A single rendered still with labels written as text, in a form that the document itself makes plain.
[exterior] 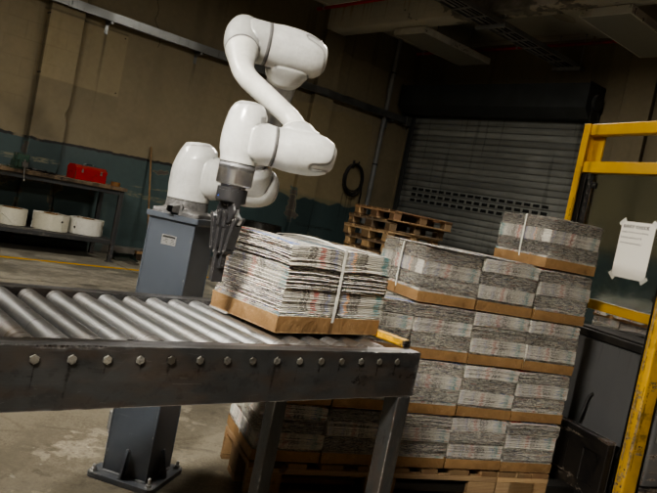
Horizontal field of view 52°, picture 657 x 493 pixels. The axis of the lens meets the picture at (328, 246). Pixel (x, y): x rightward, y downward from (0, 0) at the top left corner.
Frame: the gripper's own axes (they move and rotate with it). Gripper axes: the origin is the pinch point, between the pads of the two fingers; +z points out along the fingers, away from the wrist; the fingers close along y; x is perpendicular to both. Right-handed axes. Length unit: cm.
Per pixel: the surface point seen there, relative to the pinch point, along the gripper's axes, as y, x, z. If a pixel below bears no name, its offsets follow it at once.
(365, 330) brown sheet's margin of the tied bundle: -13.0, -42.4, 10.9
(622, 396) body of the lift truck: 2, -241, 41
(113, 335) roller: -17.3, 31.5, 13.5
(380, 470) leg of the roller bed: -27, -45, 46
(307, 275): -14.3, -17.2, -2.5
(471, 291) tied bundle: 28, -142, 2
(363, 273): -13.1, -37.1, -4.7
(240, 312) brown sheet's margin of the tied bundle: -0.4, -9.4, 10.9
